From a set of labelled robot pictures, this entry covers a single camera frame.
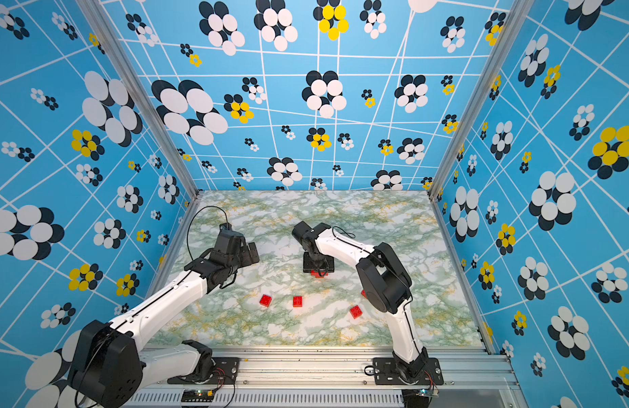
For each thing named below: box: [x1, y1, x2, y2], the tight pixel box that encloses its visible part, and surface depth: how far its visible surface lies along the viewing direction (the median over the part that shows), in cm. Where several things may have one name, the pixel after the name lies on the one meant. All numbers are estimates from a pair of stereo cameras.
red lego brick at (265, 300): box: [259, 294, 273, 308], surface depth 88 cm
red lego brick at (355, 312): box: [349, 305, 363, 320], surface depth 85 cm
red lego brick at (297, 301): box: [292, 295, 304, 308], surface depth 88 cm
